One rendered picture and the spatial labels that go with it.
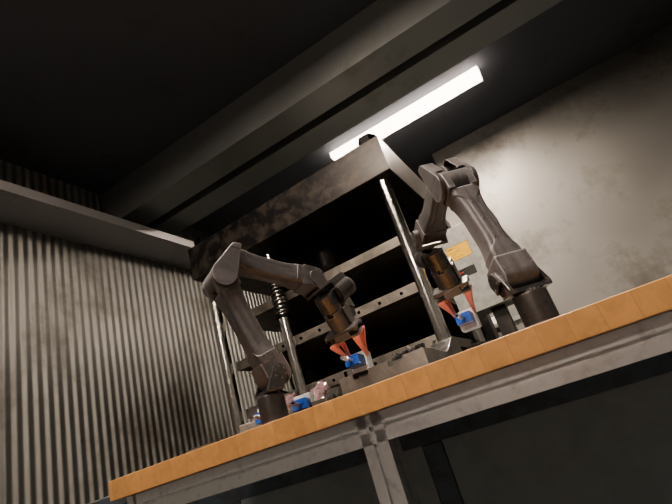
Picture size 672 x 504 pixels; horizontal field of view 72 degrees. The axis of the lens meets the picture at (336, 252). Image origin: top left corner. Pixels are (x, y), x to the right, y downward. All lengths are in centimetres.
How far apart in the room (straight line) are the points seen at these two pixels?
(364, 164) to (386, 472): 168
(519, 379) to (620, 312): 16
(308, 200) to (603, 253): 229
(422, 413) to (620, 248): 318
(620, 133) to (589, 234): 80
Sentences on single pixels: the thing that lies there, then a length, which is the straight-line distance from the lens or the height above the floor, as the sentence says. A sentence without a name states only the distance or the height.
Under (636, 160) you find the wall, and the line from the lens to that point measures 404.
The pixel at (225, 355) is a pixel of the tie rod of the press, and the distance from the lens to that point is 259.
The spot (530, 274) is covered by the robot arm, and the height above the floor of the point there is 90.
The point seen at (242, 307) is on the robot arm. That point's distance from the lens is 113.
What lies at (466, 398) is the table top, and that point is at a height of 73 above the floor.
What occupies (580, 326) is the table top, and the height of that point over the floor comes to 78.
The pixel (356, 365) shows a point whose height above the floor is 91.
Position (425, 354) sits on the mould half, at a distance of 121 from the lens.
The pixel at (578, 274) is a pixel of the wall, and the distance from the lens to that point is 380.
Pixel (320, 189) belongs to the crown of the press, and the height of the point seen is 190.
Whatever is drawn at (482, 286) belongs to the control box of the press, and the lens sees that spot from 209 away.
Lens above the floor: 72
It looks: 22 degrees up
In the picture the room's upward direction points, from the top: 18 degrees counter-clockwise
